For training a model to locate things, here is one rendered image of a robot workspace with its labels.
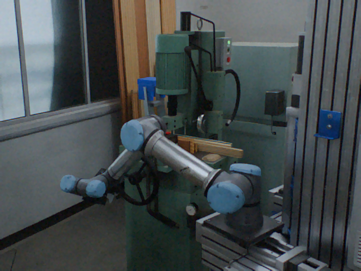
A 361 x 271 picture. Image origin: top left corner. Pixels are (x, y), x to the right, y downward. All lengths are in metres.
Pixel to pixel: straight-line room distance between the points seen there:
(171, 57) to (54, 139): 1.50
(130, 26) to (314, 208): 2.57
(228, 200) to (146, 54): 2.70
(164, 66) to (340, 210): 1.15
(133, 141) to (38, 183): 1.89
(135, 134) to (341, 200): 0.76
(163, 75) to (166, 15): 2.03
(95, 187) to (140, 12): 2.38
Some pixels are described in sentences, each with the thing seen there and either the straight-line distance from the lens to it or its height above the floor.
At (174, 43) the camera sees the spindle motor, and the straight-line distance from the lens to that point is 2.27.
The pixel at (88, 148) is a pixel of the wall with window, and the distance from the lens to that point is 3.75.
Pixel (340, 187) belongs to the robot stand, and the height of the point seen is 1.02.
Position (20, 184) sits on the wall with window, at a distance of 3.35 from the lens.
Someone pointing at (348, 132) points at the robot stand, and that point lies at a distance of 1.56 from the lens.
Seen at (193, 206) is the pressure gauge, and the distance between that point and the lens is 2.21.
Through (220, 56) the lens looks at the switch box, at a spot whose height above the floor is 1.38.
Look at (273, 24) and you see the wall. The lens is 4.56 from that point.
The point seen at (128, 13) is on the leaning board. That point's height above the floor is 1.63.
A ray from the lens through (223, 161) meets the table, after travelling 2.23.
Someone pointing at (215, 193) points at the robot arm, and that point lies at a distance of 1.52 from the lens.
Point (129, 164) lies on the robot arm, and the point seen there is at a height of 0.97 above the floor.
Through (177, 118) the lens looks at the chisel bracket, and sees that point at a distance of 2.39.
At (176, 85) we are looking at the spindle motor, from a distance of 2.29.
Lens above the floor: 1.58
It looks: 15 degrees down
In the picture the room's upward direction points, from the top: straight up
